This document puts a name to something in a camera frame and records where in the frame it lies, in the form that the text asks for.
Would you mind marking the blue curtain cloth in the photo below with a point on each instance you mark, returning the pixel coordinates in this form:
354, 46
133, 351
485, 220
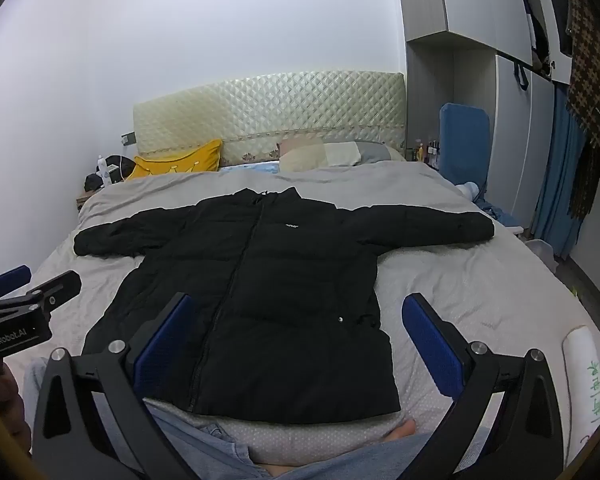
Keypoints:
560, 185

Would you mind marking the white bottle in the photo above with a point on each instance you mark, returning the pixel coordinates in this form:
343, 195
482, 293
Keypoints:
100, 166

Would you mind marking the brown nightstand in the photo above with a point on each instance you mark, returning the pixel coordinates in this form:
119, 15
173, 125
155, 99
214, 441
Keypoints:
82, 200

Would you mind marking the yellow pillow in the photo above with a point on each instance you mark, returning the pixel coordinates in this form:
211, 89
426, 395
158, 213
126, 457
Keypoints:
180, 162

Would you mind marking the blue cushion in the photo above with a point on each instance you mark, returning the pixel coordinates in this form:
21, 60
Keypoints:
462, 145

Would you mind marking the light blue bed sheet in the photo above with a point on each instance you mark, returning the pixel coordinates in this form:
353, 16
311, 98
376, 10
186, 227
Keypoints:
250, 166

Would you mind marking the person's denim pants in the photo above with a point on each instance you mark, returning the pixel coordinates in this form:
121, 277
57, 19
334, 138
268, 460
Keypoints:
205, 445

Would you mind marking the wall socket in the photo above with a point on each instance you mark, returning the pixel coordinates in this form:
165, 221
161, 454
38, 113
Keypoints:
128, 139

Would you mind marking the small cosmetic bottles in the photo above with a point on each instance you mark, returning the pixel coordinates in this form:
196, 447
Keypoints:
425, 152

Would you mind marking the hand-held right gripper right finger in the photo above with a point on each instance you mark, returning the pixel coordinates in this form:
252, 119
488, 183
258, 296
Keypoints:
430, 347

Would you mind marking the brown houndstooth scarf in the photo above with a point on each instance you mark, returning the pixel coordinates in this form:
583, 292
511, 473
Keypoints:
587, 85

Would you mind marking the dark hanging clothes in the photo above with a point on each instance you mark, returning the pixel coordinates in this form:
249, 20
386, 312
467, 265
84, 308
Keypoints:
545, 20

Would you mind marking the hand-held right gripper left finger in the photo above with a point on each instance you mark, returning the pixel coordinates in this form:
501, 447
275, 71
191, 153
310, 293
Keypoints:
165, 347

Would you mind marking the grey white wardrobe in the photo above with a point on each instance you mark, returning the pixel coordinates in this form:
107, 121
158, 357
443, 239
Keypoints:
480, 0

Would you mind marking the person's left hand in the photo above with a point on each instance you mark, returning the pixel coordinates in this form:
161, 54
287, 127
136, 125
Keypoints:
7, 405

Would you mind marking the black bag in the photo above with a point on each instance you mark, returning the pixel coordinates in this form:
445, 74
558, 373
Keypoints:
95, 182

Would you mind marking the grey bed blanket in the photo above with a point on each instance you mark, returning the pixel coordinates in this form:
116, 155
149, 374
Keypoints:
455, 270

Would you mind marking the cream quilted headboard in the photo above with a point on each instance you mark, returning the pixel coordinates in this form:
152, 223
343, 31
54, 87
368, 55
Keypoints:
280, 105

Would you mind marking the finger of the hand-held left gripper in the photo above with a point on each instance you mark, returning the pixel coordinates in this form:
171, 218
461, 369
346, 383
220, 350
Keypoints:
12, 275
55, 286

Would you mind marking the black shirt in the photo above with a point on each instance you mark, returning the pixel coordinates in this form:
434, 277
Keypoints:
290, 285

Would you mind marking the patchwork pillow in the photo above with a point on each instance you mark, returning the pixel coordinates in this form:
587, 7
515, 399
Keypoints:
330, 155

